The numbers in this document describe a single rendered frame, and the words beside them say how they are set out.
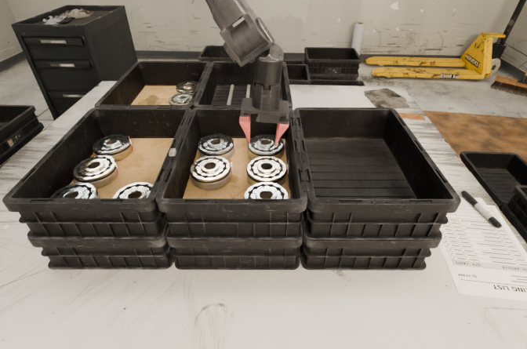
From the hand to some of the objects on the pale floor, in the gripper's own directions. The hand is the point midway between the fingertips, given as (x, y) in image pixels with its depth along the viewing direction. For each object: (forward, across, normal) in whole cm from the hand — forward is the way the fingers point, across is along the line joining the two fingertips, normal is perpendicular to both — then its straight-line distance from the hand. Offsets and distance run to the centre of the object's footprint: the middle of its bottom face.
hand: (262, 140), depth 72 cm
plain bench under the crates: (+95, -4, +18) cm, 97 cm away
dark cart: (+96, -127, +166) cm, 230 cm away
